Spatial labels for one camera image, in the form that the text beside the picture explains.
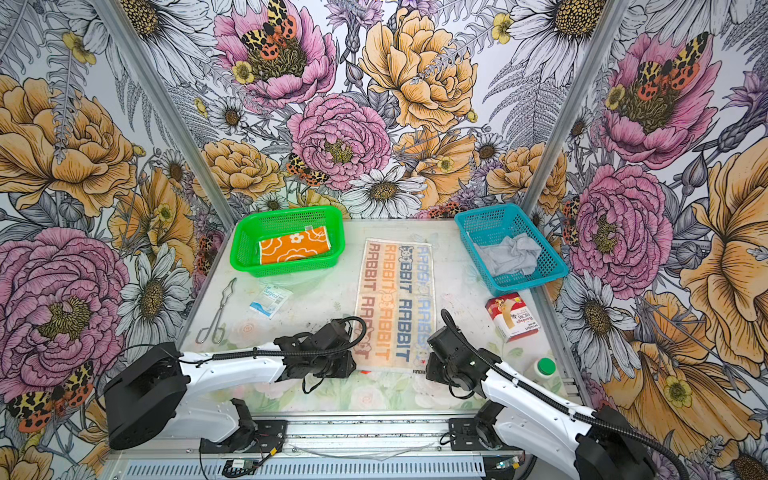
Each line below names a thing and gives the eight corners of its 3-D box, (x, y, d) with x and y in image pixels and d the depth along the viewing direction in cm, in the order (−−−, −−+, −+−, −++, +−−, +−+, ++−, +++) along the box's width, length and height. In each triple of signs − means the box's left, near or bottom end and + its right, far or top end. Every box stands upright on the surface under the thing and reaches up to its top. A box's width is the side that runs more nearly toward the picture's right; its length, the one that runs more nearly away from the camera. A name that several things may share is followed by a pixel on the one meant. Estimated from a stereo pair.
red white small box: (503, 343, 92) (507, 336, 88) (484, 306, 100) (488, 298, 97) (534, 335, 94) (540, 328, 90) (513, 299, 102) (518, 291, 98)
